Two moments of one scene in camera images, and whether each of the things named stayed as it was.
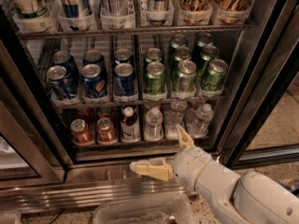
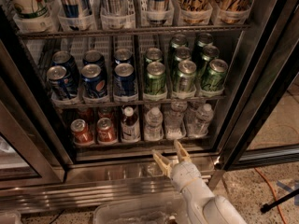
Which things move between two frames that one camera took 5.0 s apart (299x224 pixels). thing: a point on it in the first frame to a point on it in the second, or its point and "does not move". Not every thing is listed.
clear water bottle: [153, 130] does not move
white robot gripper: [189, 164] to [183, 173]
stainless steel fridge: [93, 77] does not move
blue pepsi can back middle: [93, 57] does not move
